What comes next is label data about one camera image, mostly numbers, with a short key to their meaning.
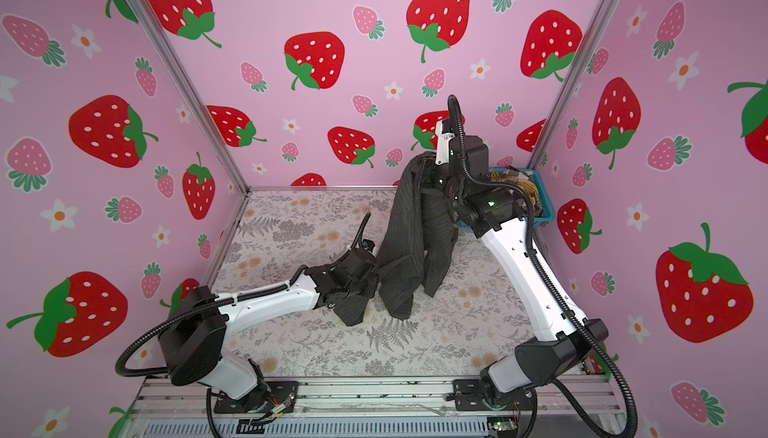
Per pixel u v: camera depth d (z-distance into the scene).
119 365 0.38
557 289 0.41
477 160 0.47
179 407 0.73
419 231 0.80
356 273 0.65
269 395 0.73
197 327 0.48
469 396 0.73
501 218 0.46
